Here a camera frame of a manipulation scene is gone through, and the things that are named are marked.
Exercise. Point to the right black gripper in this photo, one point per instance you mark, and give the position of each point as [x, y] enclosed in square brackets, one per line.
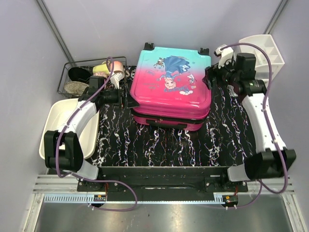
[211, 72]

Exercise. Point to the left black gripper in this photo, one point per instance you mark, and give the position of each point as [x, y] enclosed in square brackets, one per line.
[131, 103]

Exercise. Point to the pink and teal kids suitcase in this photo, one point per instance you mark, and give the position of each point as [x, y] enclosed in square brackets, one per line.
[167, 88]

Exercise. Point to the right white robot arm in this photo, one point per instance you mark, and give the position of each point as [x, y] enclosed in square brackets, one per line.
[272, 158]

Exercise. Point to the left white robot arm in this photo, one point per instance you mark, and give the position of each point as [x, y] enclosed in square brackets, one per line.
[62, 148]

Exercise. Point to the plain pink mug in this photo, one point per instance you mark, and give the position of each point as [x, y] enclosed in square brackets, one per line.
[117, 67]

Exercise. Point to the yellow mug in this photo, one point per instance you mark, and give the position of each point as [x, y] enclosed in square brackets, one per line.
[101, 70]

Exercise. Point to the speckled grey plate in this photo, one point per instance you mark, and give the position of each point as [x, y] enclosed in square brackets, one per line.
[75, 87]

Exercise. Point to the black bowl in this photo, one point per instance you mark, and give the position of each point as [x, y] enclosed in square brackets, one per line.
[78, 74]

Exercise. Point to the black marble pattern mat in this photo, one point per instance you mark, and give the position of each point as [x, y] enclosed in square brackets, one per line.
[224, 139]

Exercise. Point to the white drawer organizer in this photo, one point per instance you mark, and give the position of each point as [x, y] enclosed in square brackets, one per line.
[268, 45]

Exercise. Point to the white plastic basin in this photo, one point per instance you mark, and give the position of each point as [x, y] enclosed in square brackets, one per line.
[59, 114]

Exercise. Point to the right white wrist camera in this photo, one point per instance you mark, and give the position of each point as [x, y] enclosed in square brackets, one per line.
[225, 54]

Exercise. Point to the black wire dish rack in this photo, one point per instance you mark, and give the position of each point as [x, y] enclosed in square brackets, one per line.
[66, 79]

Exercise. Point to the aluminium frame rail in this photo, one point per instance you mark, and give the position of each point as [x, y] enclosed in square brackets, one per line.
[73, 190]

